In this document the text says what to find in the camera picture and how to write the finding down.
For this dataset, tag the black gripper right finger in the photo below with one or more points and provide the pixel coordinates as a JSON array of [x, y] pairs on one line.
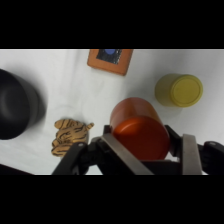
[[191, 156]]

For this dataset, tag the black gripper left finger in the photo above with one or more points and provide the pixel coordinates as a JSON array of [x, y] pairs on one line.
[[126, 156]]

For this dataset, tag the orange cup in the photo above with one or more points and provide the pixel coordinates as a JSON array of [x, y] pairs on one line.
[[140, 130]]

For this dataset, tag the yellow cup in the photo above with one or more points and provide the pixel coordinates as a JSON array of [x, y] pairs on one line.
[[181, 90]]

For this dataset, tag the tiger striped plush toy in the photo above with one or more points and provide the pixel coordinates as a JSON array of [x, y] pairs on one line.
[[68, 136]]

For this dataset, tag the orange block with blue square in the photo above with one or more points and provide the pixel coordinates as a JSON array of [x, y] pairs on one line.
[[111, 63]]

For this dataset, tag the black bowl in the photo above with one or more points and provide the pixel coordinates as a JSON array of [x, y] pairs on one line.
[[16, 105]]

